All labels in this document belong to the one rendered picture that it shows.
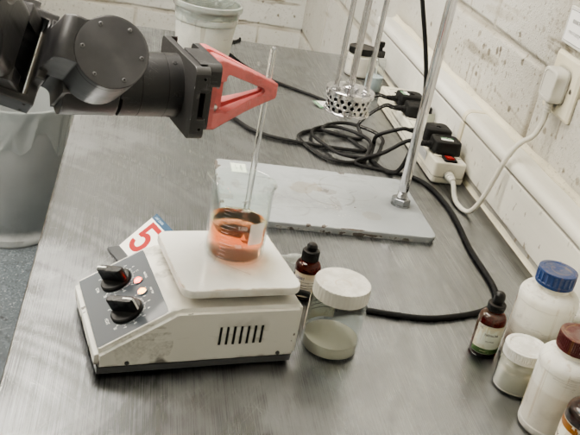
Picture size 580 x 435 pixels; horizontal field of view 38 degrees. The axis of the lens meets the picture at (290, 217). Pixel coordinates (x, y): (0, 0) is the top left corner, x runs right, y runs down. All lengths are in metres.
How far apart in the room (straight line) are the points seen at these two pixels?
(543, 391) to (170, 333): 0.35
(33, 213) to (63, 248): 1.49
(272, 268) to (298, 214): 0.32
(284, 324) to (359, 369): 0.10
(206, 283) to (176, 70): 0.20
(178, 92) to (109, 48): 0.11
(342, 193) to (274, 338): 0.45
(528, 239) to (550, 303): 0.28
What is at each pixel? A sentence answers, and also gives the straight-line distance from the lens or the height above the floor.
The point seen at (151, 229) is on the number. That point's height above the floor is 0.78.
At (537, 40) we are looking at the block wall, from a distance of 1.37.
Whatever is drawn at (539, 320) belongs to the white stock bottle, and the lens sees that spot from 0.94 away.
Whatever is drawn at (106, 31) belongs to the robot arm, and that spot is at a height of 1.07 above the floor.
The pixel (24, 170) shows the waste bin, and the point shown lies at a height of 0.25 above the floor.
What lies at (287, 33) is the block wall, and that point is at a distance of 3.25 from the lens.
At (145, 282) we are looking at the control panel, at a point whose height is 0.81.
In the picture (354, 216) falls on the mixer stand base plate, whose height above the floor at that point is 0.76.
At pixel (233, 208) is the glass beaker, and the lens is 0.81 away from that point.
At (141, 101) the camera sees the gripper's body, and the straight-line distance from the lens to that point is 0.75.
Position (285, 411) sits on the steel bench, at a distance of 0.81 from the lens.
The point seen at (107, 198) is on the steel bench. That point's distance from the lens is 1.15.
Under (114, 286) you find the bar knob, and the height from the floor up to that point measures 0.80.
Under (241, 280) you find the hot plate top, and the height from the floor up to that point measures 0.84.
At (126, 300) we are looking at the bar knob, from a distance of 0.81.
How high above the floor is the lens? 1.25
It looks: 25 degrees down
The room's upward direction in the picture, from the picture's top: 11 degrees clockwise
